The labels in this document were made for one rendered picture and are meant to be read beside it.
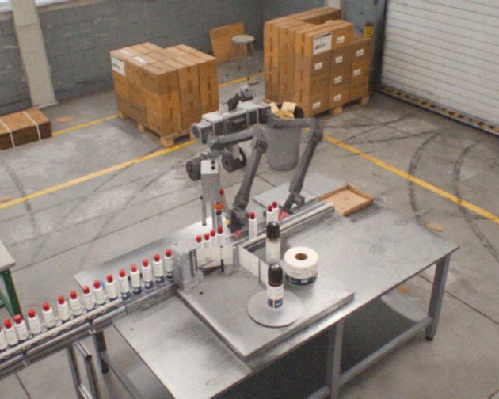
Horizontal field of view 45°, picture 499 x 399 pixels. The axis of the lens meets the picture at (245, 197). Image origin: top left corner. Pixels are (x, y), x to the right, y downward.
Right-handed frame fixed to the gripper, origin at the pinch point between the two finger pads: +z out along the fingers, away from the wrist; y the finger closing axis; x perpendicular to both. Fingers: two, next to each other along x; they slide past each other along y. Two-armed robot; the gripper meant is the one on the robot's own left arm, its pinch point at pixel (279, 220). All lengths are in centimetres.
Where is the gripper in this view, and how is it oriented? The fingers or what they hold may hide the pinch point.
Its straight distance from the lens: 404.5
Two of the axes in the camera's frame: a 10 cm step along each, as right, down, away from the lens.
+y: 6.2, 3.9, -6.8
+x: 6.3, 2.7, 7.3
